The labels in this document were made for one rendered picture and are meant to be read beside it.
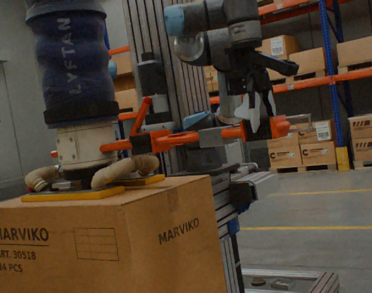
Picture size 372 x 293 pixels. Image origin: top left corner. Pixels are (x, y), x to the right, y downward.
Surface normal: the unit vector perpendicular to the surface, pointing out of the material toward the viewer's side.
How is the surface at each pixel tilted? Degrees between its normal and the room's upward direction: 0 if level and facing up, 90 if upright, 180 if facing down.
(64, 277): 89
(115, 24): 90
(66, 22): 91
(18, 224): 89
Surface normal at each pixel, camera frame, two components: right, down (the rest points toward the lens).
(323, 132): -0.51, 0.13
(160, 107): 0.84, -0.11
